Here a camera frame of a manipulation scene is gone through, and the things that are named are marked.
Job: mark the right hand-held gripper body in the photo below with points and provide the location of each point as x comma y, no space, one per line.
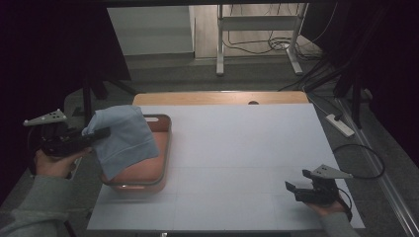
321,191

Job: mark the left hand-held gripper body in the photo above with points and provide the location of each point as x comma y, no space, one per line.
57,141

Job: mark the light blue knit garment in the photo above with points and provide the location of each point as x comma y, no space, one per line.
126,141

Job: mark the pink tray with grey rim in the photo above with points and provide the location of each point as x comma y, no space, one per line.
154,164

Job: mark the person's right hand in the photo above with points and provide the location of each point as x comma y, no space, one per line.
327,210

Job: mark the person's left hand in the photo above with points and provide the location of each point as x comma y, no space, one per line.
56,166

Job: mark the white power strip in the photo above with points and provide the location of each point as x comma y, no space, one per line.
340,125

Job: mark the white gridded table sheet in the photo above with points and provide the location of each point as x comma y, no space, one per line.
230,158

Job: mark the black tripod stand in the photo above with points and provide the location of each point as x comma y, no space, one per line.
355,95

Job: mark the white cabinet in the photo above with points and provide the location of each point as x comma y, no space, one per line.
154,31

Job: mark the white metal desk frame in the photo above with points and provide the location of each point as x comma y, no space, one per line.
260,23

